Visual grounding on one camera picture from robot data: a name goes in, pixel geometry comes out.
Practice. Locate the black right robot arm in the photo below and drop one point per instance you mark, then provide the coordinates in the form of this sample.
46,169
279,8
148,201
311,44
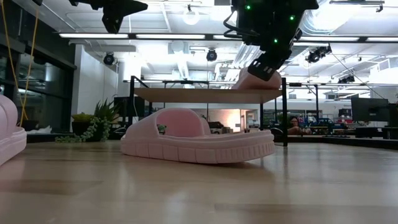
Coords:
273,18

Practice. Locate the white crumpled cloth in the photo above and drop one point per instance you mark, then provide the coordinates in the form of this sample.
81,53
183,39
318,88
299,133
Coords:
38,130

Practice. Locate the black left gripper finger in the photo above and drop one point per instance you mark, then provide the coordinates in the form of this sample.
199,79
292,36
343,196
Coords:
127,6

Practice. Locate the black computer monitor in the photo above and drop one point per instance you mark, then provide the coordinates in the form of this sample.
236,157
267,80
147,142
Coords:
370,109
122,107

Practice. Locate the round white pendant lamp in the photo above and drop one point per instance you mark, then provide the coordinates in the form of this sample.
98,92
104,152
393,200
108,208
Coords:
191,15

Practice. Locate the wooden shelf with black frame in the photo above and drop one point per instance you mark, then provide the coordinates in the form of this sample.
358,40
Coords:
202,96

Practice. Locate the black aluminium rig frame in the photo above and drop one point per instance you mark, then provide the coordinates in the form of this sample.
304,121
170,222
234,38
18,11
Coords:
357,141

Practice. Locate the pink rubber slide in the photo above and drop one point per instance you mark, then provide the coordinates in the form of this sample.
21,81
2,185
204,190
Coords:
248,83
11,140
192,152

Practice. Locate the small background potted plant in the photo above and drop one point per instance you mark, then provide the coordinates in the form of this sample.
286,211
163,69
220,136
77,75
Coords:
161,128

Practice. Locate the black ceiling spotlight cluster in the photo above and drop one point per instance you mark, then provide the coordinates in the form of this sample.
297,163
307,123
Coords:
317,55

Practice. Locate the person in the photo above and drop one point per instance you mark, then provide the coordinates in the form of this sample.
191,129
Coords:
293,124

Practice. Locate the potted green succulent plant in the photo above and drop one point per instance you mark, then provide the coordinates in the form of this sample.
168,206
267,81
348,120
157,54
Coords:
82,130

